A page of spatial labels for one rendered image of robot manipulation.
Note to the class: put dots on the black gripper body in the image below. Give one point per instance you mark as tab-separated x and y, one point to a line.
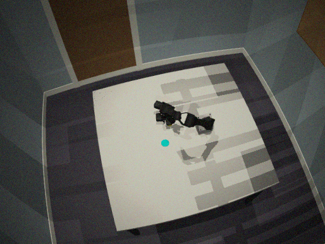
159	117

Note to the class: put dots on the cyan circle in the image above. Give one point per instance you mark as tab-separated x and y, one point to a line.
165	143

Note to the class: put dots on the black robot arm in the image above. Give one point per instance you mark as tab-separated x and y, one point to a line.
191	120

